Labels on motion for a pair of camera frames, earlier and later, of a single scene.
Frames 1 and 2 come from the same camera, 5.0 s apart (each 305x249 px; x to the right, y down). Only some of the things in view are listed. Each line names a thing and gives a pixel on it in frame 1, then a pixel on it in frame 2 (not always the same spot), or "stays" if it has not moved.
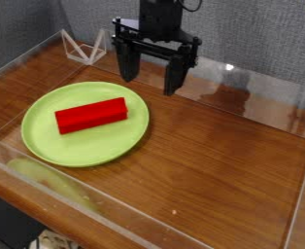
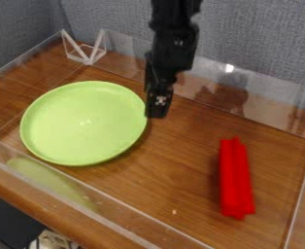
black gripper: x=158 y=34 → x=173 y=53
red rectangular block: x=90 y=115 → x=235 y=179
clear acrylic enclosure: x=118 y=166 stays
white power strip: x=50 y=240 stays
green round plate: x=91 y=146 stays
